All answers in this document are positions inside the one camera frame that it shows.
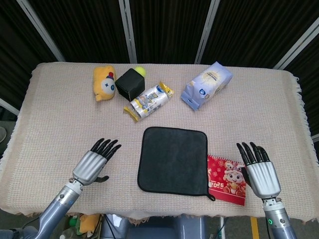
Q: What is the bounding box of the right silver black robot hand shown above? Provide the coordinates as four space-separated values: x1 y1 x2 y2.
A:
236 141 282 199

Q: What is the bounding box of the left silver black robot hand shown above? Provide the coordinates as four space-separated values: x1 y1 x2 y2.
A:
72 138 122 186

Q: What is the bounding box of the pink and black cloth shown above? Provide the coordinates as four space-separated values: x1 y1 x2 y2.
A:
137 126 216 202

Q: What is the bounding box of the red 2026 desk calendar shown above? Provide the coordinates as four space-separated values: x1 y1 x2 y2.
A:
206 153 247 207

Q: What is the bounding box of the beige woven tablecloth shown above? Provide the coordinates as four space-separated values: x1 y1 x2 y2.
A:
0 61 319 224

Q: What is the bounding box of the white table leg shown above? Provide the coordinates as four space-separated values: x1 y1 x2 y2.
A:
219 216 226 239

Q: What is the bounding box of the yellow plush toy with face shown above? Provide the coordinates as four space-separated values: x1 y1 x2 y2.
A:
93 64 118 102

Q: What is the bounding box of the white yellow trash bag pack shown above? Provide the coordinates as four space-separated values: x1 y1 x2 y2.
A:
123 81 175 124

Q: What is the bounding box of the black cube box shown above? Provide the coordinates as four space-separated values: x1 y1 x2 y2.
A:
114 68 147 102

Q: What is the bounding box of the pale blue tissue pack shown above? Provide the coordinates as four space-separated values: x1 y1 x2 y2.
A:
180 61 234 112

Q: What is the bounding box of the black cable under table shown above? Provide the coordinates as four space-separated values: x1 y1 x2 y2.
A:
103 213 118 239

